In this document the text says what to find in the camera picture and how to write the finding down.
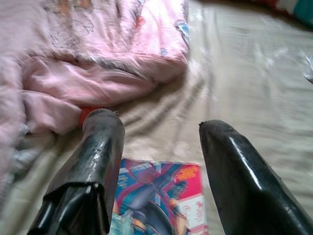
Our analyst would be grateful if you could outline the pink cartoon print quilt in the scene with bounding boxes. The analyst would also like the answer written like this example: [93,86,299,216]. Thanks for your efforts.
[0,0,191,187]

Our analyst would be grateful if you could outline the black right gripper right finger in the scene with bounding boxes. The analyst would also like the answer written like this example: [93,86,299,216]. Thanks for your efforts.
[199,119,313,235]

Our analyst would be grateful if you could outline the colourful comic magazine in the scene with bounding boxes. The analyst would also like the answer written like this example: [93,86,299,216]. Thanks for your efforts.
[111,158,208,235]

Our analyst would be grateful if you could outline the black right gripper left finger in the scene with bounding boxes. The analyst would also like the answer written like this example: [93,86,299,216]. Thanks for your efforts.
[26,109,126,235]

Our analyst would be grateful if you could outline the white crumpled cloth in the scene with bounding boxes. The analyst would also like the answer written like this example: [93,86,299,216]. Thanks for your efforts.
[303,55,313,85]

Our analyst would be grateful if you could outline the beige floral bed sheet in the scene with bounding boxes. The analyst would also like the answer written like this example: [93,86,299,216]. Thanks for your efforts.
[0,0,313,235]

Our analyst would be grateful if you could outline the red teal striped bolster pillow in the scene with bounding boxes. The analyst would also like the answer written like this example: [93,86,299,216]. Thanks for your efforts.
[273,0,313,31]

